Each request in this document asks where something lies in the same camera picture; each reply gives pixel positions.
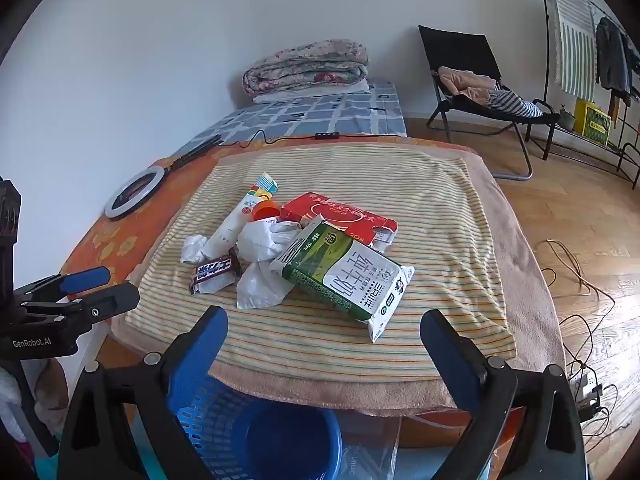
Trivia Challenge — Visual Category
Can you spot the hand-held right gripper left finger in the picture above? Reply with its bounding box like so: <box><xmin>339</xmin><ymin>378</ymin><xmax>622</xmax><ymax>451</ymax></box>
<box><xmin>57</xmin><ymin>305</ymin><xmax>229</xmax><ymax>480</ymax></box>

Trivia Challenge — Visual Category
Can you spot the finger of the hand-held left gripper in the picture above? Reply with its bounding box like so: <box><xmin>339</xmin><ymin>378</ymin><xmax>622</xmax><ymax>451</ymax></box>
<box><xmin>20</xmin><ymin>282</ymin><xmax>141</xmax><ymax>332</ymax></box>
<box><xmin>14</xmin><ymin>266</ymin><xmax>112</xmax><ymax>307</ymax></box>

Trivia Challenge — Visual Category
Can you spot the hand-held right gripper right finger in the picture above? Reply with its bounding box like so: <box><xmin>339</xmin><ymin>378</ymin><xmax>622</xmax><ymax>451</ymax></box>
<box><xmin>420</xmin><ymin>309</ymin><xmax>587</xmax><ymax>480</ymax></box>

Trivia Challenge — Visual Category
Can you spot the dark candy bar wrapper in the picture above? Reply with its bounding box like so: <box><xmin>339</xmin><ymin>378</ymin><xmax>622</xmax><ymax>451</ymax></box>
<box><xmin>189</xmin><ymin>250</ymin><xmax>243</xmax><ymax>295</ymax></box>

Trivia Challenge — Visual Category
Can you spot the white paper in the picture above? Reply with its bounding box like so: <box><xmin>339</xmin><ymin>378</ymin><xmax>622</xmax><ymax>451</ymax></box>
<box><xmin>180</xmin><ymin>234</ymin><xmax>208</xmax><ymax>265</ymax></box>

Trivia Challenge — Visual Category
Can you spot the white plastic bag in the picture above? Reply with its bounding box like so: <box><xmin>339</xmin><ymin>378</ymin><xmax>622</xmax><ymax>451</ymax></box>
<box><xmin>235</xmin><ymin>216</ymin><xmax>301</xmax><ymax>310</ymax></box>

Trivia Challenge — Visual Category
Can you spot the blue plastic basket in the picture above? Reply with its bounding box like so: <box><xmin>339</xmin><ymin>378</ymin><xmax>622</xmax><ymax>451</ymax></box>
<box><xmin>170</xmin><ymin>375</ymin><xmax>343</xmax><ymax>480</ymax></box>

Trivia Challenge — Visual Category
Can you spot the green and white milk carton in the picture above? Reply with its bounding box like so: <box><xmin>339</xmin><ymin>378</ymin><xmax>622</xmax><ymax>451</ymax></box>
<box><xmin>270</xmin><ymin>215</ymin><xmax>416</xmax><ymax>344</ymax></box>

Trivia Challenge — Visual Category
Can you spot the long white colourful-ended wrapper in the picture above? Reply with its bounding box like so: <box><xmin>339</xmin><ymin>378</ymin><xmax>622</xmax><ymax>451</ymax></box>
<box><xmin>200</xmin><ymin>172</ymin><xmax>279</xmax><ymax>261</ymax></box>

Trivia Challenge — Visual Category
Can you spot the orange plastic cap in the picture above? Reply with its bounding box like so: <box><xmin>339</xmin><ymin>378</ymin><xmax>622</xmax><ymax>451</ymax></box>
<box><xmin>252</xmin><ymin>200</ymin><xmax>281</xmax><ymax>222</ymax></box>

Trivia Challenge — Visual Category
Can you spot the red cardboard box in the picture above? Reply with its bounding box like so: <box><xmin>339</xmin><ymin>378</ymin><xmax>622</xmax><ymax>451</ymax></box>
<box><xmin>280</xmin><ymin>191</ymin><xmax>399</xmax><ymax>251</ymax></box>

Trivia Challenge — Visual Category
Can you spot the person's left hand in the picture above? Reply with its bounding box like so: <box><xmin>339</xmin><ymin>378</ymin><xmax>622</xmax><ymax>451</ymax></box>
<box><xmin>31</xmin><ymin>360</ymin><xmax>70</xmax><ymax>426</ymax></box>

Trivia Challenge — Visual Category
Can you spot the clear plastic sheet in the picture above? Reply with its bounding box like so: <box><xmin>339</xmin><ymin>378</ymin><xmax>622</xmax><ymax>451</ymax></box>
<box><xmin>340</xmin><ymin>412</ymin><xmax>402</xmax><ymax>480</ymax></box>

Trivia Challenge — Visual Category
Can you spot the white power strip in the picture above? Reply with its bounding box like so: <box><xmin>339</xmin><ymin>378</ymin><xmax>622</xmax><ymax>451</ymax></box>
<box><xmin>570</xmin><ymin>367</ymin><xmax>602</xmax><ymax>402</ymax></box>

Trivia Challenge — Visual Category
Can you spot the striped yellow towel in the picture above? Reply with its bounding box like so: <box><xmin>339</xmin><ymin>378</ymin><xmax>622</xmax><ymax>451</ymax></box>
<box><xmin>125</xmin><ymin>147</ymin><xmax>517</xmax><ymax>378</ymax></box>

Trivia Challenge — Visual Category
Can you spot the striped clothing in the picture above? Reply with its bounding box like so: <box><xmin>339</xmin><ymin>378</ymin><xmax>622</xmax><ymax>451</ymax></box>
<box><xmin>487</xmin><ymin>89</ymin><xmax>544</xmax><ymax>120</ymax></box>

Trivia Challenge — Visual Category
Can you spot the pink clothing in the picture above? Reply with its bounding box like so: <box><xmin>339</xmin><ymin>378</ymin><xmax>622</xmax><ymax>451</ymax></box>
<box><xmin>439</xmin><ymin>66</ymin><xmax>501</xmax><ymax>107</ymax></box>

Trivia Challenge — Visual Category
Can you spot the yellow box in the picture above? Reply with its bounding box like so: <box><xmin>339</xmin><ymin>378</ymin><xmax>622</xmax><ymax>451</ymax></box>
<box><xmin>573</xmin><ymin>98</ymin><xmax>613</xmax><ymax>147</ymax></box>

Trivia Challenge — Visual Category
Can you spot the blue plaid bed sheet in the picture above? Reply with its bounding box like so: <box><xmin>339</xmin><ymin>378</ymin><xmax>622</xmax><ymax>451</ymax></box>
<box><xmin>192</xmin><ymin>80</ymin><xmax>408</xmax><ymax>147</ymax></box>

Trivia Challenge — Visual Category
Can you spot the folded floral quilt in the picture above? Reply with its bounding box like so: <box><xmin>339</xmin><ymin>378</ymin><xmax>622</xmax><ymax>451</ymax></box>
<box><xmin>242</xmin><ymin>38</ymin><xmax>370</xmax><ymax>98</ymax></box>

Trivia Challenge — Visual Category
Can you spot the black folding chair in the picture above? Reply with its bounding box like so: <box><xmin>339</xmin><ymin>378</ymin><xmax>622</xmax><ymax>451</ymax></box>
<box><xmin>417</xmin><ymin>25</ymin><xmax>561</xmax><ymax>181</ymax></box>

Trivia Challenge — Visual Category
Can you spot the black clothes rack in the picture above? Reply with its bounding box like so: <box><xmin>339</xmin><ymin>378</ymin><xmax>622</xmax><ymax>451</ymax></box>
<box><xmin>535</xmin><ymin>0</ymin><xmax>640</xmax><ymax>186</ymax></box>

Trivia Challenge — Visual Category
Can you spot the green striped hanging towel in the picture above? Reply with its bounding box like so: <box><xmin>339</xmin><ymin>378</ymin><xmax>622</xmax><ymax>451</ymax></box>
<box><xmin>545</xmin><ymin>0</ymin><xmax>598</xmax><ymax>103</ymax></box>

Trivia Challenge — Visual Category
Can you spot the dark hanging jacket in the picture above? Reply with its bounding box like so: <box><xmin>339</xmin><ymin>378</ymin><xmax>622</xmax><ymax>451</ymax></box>
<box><xmin>595</xmin><ymin>16</ymin><xmax>640</xmax><ymax>106</ymax></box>

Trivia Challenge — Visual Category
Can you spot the white ring light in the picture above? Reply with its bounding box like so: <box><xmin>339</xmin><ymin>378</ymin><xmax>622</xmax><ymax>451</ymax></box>
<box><xmin>104</xmin><ymin>132</ymin><xmax>224</xmax><ymax>220</ymax></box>

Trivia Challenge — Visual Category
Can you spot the black floor cable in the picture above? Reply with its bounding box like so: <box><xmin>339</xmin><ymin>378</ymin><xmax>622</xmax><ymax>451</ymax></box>
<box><xmin>542</xmin><ymin>267</ymin><xmax>627</xmax><ymax>456</ymax></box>

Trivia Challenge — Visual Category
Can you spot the brown floor cable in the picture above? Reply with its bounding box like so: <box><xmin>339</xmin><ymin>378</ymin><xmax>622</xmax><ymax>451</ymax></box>
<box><xmin>537</xmin><ymin>239</ymin><xmax>617</xmax><ymax>302</ymax></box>

